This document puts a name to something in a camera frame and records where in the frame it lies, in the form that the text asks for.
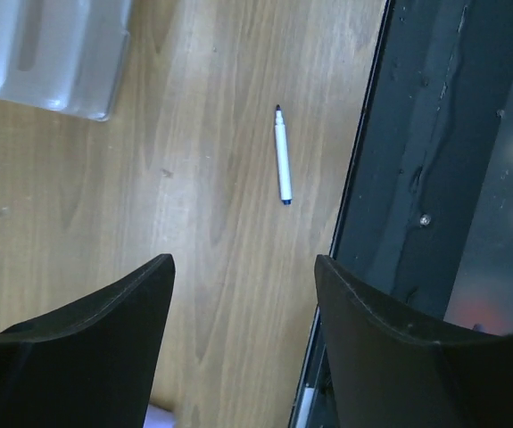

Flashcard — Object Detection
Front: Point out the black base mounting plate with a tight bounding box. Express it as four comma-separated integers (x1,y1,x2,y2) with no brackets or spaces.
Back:
289,1,513,427

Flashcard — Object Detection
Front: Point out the white drawer organizer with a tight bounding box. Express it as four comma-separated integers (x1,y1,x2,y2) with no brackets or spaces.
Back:
0,0,133,121

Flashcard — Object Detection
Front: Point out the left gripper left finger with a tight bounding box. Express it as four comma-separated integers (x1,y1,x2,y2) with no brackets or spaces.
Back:
0,254,175,427

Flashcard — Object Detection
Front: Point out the small white black-tip pen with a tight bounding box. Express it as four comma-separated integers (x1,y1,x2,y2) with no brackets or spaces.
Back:
275,104,293,206

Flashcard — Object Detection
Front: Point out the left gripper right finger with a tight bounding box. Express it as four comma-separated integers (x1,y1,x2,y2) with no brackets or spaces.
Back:
314,255,513,427

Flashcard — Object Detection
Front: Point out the purple folded cloth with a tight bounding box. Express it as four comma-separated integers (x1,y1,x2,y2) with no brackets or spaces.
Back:
143,404,177,428

